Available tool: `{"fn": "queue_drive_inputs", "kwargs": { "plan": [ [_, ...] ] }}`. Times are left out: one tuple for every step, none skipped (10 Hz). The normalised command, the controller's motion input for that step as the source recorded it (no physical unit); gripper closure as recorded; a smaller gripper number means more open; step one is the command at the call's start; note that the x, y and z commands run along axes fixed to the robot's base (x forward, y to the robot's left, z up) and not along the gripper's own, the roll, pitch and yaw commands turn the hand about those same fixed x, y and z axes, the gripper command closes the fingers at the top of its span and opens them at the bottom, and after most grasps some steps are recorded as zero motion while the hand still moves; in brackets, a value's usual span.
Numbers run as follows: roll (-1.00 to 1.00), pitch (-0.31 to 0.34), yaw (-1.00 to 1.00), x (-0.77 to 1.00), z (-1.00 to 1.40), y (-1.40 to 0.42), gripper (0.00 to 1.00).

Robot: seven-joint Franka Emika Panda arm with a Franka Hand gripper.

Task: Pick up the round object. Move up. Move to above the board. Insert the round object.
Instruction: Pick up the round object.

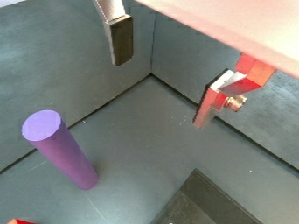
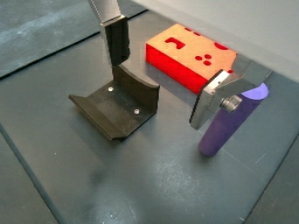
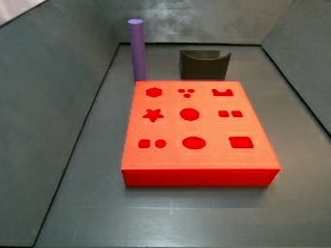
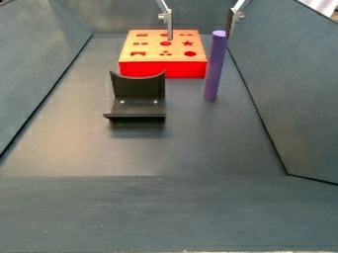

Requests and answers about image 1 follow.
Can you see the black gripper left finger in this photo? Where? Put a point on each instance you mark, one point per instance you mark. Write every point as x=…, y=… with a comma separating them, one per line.
x=119, y=29

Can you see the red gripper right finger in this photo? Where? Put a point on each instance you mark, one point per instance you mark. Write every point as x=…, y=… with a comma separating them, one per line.
x=225, y=91

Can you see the purple round cylinder peg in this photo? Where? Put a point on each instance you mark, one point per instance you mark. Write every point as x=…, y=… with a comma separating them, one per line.
x=46, y=131

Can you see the red shape sorting board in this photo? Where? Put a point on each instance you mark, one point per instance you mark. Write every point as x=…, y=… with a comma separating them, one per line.
x=18, y=221

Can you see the black curved holder block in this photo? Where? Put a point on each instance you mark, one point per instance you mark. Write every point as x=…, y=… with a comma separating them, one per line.
x=202, y=203

